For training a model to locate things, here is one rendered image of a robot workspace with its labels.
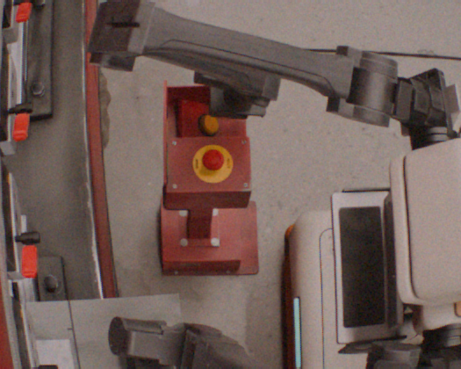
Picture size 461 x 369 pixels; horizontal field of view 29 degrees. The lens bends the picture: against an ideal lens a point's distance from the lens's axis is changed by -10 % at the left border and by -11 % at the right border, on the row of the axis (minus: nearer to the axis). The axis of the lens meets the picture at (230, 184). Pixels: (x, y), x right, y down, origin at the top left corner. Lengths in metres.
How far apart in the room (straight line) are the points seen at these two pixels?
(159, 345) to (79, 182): 0.52
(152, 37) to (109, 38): 0.06
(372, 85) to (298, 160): 1.31
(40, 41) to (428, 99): 0.77
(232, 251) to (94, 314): 0.97
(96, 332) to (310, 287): 0.88
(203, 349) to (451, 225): 0.36
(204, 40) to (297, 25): 1.56
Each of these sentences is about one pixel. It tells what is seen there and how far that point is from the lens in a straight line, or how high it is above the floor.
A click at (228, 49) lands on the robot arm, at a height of 1.34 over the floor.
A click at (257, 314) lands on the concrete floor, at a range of 2.51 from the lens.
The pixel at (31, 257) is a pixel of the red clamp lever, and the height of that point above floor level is 1.25.
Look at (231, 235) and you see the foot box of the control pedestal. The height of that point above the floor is 0.12.
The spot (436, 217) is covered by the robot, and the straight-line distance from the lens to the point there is 1.20.
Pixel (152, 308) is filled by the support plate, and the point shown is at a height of 1.00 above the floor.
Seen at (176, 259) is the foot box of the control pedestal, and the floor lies 0.12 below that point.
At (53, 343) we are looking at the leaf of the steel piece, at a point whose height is 1.00.
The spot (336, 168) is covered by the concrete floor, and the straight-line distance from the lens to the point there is 2.63.
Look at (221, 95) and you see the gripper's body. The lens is 1.72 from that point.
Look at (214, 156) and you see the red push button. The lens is 1.75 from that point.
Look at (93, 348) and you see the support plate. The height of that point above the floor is 1.00.
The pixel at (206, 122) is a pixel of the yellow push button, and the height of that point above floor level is 0.73.
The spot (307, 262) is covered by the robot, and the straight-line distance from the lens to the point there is 2.27.
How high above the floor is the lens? 2.47
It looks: 73 degrees down
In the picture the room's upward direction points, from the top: 10 degrees clockwise
